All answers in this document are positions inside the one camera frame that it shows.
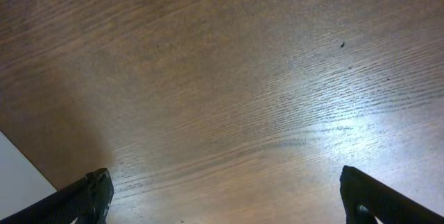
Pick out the white cardboard box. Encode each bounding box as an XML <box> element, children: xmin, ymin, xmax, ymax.
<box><xmin>0</xmin><ymin>133</ymin><xmax>57</xmax><ymax>219</ymax></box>

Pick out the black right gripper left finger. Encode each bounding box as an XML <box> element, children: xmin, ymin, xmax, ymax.
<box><xmin>1</xmin><ymin>168</ymin><xmax>114</xmax><ymax>224</ymax></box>

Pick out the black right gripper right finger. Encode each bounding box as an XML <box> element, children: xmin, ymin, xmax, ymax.
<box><xmin>340</xmin><ymin>166</ymin><xmax>443</xmax><ymax>224</ymax></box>

